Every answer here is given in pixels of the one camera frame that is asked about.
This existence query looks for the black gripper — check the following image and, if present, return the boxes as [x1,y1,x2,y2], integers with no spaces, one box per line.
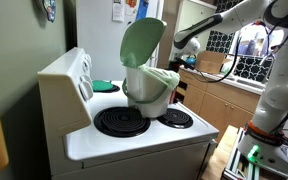
[174,57,197,72]

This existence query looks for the red soda can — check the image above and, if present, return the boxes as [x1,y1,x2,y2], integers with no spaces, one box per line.
[169,88,179,105]

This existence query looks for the white bin with green lid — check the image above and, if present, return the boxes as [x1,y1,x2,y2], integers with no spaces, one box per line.
[119,17,181,120]

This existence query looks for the blue kettle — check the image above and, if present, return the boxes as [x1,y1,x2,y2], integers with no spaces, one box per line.
[185,54,198,67]

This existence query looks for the cardboard box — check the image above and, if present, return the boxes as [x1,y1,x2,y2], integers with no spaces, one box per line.
[195,50,234,75]

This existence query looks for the white tall cabinet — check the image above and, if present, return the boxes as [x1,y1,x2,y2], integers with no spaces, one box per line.
[168,0,218,64]

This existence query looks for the wooden kitchen base cabinets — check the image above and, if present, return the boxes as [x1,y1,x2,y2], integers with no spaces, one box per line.
[175,68,288,145]

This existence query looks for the blue paper on refrigerator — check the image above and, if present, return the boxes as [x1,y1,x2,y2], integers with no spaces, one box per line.
[135,0,150,21]

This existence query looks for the orange and white paper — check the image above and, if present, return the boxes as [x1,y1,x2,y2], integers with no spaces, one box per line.
[124,0,139,17]

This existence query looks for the chrome sink faucet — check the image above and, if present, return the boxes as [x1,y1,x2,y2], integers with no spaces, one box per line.
[259,54,276,77]

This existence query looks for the white paper on refrigerator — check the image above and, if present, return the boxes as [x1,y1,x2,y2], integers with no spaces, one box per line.
[111,0,125,23]

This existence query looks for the green round pad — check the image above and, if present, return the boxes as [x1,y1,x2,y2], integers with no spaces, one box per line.
[91,79,115,93]

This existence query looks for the large black coil burner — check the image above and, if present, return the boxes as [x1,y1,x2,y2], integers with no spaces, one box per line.
[93,106,152,139]

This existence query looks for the white refrigerator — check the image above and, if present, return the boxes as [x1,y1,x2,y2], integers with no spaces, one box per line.
[75,0,165,83]

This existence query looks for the white electric stove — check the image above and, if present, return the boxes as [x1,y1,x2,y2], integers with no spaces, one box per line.
[37,46,220,180]

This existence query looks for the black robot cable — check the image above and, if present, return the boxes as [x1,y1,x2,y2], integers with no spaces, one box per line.
[190,6,288,134]

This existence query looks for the colourful decorative wall plate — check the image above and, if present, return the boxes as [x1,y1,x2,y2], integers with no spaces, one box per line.
[35,0,57,24]

